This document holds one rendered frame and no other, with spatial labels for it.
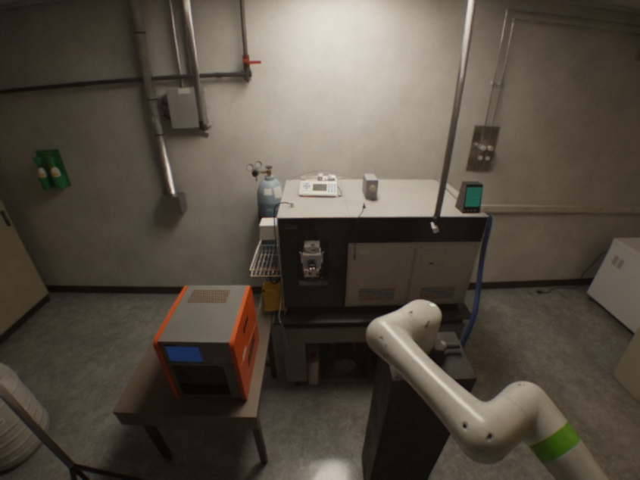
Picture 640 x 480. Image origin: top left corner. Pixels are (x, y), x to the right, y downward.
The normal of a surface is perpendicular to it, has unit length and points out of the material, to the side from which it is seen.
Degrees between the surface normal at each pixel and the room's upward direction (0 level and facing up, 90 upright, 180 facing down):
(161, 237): 90
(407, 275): 90
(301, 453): 0
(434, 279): 90
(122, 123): 90
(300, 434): 0
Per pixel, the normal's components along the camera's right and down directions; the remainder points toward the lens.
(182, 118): 0.02, 0.48
